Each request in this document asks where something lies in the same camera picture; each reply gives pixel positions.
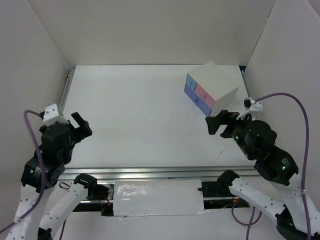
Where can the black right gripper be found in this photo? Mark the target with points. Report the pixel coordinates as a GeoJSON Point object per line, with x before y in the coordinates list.
{"type": "Point", "coordinates": [214, 122]}

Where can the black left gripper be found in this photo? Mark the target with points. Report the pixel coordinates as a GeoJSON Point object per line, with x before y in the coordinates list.
{"type": "Point", "coordinates": [84, 130]}

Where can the pink drawer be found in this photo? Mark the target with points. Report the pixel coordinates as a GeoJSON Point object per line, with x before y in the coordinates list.
{"type": "Point", "coordinates": [204, 95]}

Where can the purple-blue drawer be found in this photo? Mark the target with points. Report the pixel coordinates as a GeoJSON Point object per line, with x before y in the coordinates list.
{"type": "Point", "coordinates": [199, 102]}

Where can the light blue drawer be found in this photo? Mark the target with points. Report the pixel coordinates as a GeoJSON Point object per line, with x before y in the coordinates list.
{"type": "Point", "coordinates": [190, 81]}

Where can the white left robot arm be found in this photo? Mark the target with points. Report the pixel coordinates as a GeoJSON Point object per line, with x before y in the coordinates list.
{"type": "Point", "coordinates": [41, 174]}

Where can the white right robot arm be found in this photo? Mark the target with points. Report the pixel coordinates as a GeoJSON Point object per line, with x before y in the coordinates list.
{"type": "Point", "coordinates": [279, 194]}

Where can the white drawer cabinet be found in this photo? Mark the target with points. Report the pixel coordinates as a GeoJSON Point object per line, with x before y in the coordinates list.
{"type": "Point", "coordinates": [220, 86]}

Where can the white front cover board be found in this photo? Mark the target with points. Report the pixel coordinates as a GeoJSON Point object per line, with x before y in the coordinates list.
{"type": "Point", "coordinates": [158, 198]}

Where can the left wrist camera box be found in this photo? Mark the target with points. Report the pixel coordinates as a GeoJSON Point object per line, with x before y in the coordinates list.
{"type": "Point", "coordinates": [52, 114]}

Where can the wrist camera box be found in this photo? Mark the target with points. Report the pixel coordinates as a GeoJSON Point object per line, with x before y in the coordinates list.
{"type": "Point", "coordinates": [52, 114]}
{"type": "Point", "coordinates": [252, 106]}

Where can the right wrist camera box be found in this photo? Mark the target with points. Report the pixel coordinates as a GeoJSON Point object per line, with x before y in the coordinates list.
{"type": "Point", "coordinates": [252, 106]}

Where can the aluminium frame rail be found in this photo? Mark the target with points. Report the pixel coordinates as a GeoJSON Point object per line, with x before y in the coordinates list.
{"type": "Point", "coordinates": [144, 127]}

